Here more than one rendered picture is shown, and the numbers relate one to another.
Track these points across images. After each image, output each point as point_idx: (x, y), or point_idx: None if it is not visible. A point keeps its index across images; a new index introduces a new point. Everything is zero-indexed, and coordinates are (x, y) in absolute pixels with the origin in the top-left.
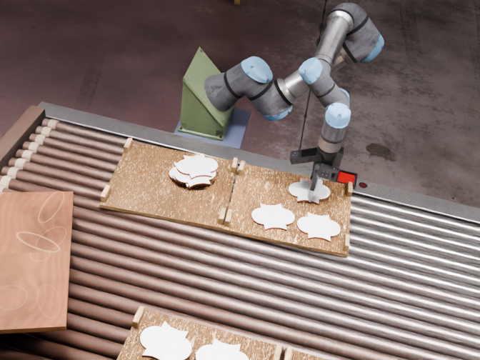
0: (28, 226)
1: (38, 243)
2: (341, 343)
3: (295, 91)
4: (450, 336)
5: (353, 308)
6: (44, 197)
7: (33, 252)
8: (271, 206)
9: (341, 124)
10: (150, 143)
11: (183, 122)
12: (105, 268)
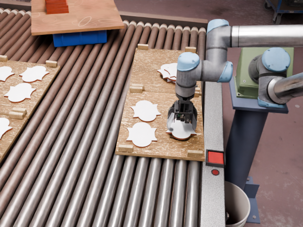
0: (94, 18)
1: (84, 21)
2: (31, 147)
3: (276, 88)
4: (32, 220)
5: (63, 156)
6: (117, 19)
7: (77, 21)
8: (156, 109)
9: (177, 65)
10: None
11: (236, 72)
12: (90, 56)
